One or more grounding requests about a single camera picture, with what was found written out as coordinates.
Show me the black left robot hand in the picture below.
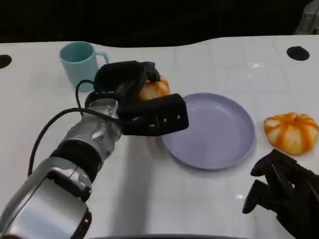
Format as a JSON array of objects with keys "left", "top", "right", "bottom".
[{"left": 93, "top": 60, "right": 163, "bottom": 118}]

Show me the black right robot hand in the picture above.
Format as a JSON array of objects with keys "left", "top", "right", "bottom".
[{"left": 242, "top": 148, "right": 319, "bottom": 239}]

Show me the orange and white bread roll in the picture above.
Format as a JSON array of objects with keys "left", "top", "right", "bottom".
[
  {"left": 138, "top": 75, "right": 170, "bottom": 102},
  {"left": 263, "top": 112, "right": 319, "bottom": 155}
]

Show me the pale green mug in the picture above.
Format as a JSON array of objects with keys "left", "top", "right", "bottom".
[{"left": 59, "top": 41, "right": 110, "bottom": 93}]

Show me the black backdrop cloth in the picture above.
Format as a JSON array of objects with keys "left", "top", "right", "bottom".
[{"left": 0, "top": 0, "right": 319, "bottom": 49}]

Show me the lilac plate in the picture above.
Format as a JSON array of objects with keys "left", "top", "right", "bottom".
[{"left": 160, "top": 92, "right": 257, "bottom": 171}]

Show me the black table grommet hole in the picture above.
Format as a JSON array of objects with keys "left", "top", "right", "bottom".
[
  {"left": 286, "top": 45, "right": 311, "bottom": 61},
  {"left": 0, "top": 54, "right": 13, "bottom": 70}
]

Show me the grey metal equipment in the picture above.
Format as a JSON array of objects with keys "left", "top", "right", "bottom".
[{"left": 293, "top": 0, "right": 319, "bottom": 36}]

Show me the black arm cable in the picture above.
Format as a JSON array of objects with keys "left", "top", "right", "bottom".
[
  {"left": 27, "top": 107, "right": 121, "bottom": 176},
  {"left": 75, "top": 79, "right": 118, "bottom": 111}
]

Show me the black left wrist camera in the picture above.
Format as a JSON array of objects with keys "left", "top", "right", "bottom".
[{"left": 116, "top": 93, "right": 189, "bottom": 137}]

